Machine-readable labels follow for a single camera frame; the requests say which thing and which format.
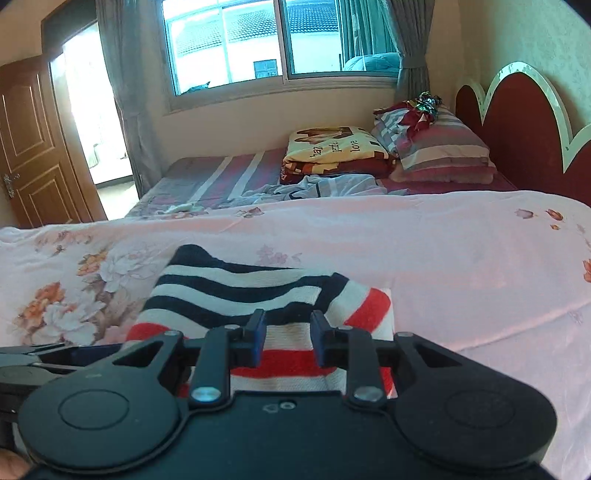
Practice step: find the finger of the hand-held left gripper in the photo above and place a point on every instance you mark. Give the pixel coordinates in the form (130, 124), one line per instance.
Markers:
(32, 353)

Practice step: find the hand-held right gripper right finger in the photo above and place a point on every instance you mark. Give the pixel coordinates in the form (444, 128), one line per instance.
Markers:
(316, 339)

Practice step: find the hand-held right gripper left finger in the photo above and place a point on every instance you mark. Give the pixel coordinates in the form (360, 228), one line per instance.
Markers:
(259, 339)

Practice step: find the striped knit sweater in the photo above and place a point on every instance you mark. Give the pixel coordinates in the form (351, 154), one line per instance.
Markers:
(295, 295)

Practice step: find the person's left hand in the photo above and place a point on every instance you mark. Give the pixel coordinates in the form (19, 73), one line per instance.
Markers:
(11, 465)

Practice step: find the light blue garment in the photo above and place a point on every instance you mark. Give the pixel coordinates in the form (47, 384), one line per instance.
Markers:
(323, 187)

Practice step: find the small white cloth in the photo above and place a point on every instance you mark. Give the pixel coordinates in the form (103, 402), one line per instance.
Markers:
(182, 207)

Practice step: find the pink floral blanket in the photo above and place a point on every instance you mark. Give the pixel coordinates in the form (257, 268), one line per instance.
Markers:
(461, 258)

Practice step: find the striped bed sheet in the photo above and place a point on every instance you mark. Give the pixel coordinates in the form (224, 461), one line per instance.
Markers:
(207, 180)

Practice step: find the folded yellow red blanket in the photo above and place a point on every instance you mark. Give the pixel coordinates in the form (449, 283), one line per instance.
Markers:
(332, 150)

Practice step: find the brown wooden door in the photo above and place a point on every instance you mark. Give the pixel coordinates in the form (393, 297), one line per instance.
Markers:
(37, 152)

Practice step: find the striped pillow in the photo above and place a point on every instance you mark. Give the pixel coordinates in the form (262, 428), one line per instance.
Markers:
(443, 147)

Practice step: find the red colourful cloth bundle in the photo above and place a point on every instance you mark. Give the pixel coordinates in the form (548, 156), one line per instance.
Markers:
(422, 108)

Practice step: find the grey curtain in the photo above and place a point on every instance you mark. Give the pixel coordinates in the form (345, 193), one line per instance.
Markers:
(129, 92)
(413, 46)

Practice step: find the teal quilt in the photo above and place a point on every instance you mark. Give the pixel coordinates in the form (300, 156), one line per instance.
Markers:
(371, 62)

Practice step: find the sliding window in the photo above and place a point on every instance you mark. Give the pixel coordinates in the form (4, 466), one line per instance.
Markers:
(249, 41)

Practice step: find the red scalloped headboard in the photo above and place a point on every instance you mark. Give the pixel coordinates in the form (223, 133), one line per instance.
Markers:
(521, 120)

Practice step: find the sheer teal curtain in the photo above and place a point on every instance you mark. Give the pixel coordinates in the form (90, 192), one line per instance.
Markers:
(367, 27)

